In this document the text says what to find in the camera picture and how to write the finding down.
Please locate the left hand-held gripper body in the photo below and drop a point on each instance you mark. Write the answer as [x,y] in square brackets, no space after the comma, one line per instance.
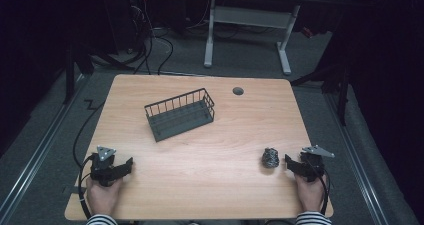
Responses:
[102,161]

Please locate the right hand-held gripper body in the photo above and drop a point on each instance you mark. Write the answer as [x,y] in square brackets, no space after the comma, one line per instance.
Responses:
[313,163]

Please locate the steel wool scrubber ball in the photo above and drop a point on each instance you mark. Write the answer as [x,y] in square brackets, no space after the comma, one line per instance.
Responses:
[270,157]

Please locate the person's right hand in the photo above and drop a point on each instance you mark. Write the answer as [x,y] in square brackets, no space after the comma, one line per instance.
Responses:
[310,195]

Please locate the person's left hand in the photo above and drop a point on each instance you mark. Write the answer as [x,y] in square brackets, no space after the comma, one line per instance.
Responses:
[102,198]

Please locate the black metal stand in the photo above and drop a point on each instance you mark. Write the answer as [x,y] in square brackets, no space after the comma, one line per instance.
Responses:
[341,95]
[69,75]

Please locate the metal floor rail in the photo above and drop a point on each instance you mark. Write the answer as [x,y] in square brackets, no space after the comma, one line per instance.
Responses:
[356,165]
[36,151]

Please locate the white metal frame desk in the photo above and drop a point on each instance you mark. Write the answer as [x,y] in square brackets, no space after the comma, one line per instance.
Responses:
[250,16]

